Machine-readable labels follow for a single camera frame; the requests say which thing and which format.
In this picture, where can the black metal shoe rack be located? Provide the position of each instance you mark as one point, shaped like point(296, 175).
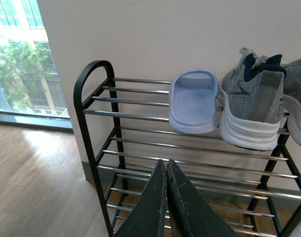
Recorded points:
point(125, 128)

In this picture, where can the grey sneaker one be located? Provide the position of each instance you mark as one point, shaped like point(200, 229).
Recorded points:
point(292, 99)
point(252, 98)

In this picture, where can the light blue slipper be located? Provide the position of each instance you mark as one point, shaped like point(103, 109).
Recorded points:
point(192, 98)

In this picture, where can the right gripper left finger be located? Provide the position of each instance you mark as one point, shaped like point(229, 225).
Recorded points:
point(147, 219)

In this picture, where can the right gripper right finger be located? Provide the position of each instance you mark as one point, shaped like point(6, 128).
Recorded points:
point(190, 214)

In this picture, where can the window with dark frame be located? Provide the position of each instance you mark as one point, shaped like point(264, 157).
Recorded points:
point(30, 90)

